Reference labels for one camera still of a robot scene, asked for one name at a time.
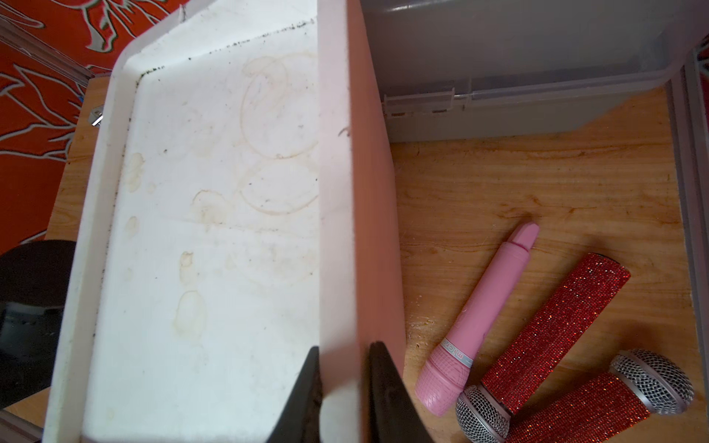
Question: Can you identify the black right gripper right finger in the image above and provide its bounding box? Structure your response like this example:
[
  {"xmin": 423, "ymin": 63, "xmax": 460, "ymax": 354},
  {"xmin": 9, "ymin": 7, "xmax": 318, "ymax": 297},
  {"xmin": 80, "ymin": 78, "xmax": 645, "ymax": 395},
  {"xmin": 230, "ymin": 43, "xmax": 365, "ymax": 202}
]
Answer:
[{"xmin": 369, "ymin": 341, "xmax": 433, "ymax": 443}]

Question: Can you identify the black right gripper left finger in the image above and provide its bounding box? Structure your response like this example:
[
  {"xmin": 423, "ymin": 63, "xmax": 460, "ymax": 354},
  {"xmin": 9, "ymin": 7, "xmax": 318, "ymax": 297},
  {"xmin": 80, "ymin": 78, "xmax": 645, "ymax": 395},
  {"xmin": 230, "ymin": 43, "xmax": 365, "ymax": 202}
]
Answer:
[{"xmin": 267, "ymin": 346, "xmax": 323, "ymax": 443}]

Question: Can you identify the pink microphone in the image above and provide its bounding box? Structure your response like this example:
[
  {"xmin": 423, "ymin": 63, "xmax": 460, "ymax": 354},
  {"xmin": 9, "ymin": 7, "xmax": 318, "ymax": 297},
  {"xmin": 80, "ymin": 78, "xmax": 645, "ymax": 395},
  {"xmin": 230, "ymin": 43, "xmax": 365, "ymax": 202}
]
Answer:
[{"xmin": 415, "ymin": 221, "xmax": 540, "ymax": 416}]

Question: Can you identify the red glitter microphone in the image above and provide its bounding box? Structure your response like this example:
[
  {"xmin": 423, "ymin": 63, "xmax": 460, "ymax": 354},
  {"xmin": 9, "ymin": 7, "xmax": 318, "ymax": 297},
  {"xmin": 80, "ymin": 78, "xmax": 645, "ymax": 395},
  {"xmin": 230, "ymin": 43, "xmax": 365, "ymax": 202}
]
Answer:
[
  {"xmin": 455, "ymin": 253, "xmax": 631, "ymax": 442},
  {"xmin": 508, "ymin": 349, "xmax": 694, "ymax": 442}
]

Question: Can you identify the white drawer cabinet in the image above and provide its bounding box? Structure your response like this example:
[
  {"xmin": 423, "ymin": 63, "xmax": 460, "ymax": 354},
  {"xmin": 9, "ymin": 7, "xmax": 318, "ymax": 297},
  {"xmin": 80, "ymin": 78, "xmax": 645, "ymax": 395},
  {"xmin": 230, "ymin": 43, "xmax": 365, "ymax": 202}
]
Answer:
[{"xmin": 44, "ymin": 1, "xmax": 405, "ymax": 442}]

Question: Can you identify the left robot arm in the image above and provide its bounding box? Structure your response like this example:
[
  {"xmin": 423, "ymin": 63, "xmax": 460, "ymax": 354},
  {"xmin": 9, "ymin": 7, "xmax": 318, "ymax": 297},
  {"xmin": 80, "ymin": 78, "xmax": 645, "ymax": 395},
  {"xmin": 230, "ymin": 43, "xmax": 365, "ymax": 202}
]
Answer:
[{"xmin": 1, "ymin": 240, "xmax": 76, "ymax": 408}]

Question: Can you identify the grey plastic storage box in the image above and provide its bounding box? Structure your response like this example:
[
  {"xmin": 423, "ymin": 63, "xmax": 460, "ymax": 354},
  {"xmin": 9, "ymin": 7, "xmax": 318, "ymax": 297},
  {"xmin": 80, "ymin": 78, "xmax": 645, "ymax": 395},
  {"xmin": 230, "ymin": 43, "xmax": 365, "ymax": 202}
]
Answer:
[{"xmin": 362, "ymin": 1, "xmax": 708, "ymax": 142}]

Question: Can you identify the clear glass tube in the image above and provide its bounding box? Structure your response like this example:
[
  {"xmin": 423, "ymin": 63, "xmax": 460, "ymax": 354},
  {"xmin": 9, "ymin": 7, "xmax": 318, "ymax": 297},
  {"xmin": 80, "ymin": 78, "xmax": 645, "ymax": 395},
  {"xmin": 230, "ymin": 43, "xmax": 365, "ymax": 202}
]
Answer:
[{"xmin": 88, "ymin": 105, "xmax": 103, "ymax": 127}]

